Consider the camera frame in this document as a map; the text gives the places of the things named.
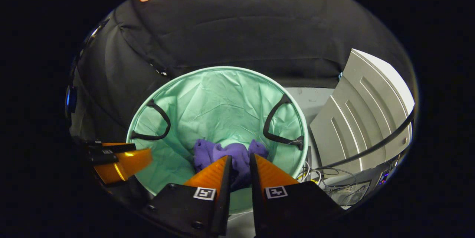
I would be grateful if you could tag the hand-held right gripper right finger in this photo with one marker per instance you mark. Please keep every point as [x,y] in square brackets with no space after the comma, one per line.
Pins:
[258,201]

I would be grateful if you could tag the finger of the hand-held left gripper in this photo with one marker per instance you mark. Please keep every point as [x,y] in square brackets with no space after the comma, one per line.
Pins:
[107,152]
[130,164]

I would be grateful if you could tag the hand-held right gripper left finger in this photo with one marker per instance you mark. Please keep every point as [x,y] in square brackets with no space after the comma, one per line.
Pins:
[222,193]

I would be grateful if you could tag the green laundry hamper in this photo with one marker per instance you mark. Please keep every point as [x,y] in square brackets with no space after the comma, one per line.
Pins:
[215,108]

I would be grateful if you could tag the black clothes rack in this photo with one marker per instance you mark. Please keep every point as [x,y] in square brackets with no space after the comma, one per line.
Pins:
[374,145]

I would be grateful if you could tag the grey computer case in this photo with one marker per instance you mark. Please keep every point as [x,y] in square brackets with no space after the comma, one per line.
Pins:
[350,193]

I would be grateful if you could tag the white ribbed panel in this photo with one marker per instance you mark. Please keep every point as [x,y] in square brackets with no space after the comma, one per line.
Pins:
[363,112]

